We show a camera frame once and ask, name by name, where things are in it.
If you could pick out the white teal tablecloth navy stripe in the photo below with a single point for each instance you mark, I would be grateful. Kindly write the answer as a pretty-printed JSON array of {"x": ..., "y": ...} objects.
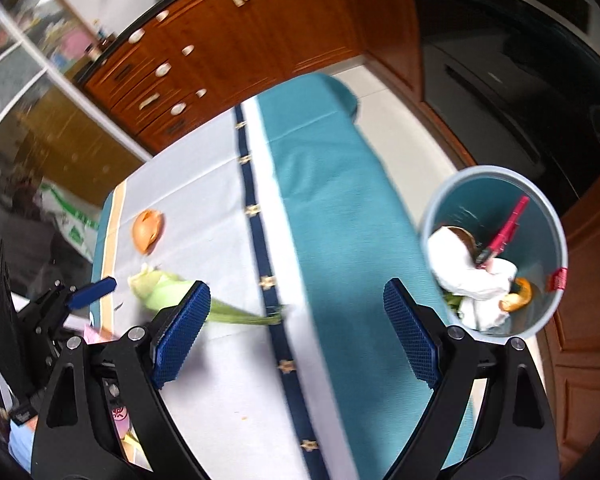
[{"x": 330, "y": 220}]

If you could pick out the white paper tissue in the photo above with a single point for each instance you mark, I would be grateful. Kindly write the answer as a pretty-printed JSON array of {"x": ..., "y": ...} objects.
[{"x": 475, "y": 285}]

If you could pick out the black built-in oven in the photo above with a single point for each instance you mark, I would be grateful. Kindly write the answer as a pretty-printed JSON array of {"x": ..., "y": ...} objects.
[{"x": 505, "y": 85}]

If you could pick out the grey bin teal inside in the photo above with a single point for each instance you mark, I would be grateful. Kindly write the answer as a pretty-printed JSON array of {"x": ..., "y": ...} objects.
[{"x": 530, "y": 240}]

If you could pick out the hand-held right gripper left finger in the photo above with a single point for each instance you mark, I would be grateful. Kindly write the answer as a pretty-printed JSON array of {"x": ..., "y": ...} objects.
[{"x": 180, "y": 330}]

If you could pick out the wooden oven cabinet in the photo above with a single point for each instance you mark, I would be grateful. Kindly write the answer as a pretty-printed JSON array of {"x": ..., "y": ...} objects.
[{"x": 585, "y": 360}]

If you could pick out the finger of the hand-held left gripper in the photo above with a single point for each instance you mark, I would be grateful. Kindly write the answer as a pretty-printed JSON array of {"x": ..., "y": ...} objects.
[{"x": 95, "y": 291}]

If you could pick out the large green corn husk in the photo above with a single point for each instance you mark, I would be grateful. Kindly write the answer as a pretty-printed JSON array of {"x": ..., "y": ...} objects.
[{"x": 455, "y": 302}]

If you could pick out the wooden drawer cabinet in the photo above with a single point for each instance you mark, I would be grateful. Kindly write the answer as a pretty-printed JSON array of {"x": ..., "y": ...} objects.
[{"x": 260, "y": 50}]

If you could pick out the red snack packet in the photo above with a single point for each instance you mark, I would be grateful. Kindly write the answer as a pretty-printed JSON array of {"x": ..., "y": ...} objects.
[{"x": 505, "y": 232}]

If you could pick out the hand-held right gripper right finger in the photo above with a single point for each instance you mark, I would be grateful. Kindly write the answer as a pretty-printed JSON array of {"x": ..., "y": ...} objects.
[{"x": 410, "y": 335}]

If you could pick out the pale corn husk with stalk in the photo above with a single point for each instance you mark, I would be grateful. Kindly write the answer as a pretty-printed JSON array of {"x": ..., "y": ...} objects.
[{"x": 162, "y": 290}]

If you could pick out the white green printed sack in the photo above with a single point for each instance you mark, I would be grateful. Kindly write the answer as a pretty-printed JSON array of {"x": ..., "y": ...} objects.
[{"x": 75, "y": 220}]

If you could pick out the glass sliding door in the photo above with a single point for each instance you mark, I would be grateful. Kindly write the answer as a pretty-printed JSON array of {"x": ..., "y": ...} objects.
[{"x": 55, "y": 125}]

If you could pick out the pink printed bag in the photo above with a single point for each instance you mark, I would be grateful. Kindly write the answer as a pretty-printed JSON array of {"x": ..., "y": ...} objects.
[{"x": 117, "y": 415}]

